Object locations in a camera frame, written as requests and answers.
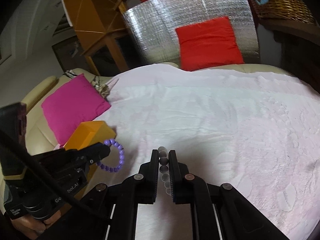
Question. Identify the wooden side table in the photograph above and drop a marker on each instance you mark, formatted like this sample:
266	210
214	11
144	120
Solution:
102	51

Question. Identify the red cushion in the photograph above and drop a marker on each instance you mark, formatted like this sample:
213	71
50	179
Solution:
208	44

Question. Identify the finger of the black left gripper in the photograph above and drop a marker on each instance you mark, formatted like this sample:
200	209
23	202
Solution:
93	154

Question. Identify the person left hand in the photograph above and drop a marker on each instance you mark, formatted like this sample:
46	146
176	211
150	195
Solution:
31	227

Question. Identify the orange storage box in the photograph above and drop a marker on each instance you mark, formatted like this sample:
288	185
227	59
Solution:
87	134

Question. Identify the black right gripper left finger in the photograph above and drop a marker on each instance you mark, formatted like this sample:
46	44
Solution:
141	188

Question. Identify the wicker basket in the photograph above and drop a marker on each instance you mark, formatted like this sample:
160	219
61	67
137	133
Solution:
295	10

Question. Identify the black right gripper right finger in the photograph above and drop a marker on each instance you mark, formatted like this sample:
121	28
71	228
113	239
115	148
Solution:
186	188

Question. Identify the orange cardboard box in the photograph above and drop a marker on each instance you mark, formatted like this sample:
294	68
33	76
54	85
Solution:
94	16

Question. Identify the magenta cushion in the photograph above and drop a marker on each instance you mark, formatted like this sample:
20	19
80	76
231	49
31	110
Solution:
74	102

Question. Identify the silver foil insulation sheet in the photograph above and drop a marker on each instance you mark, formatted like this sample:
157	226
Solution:
153	24

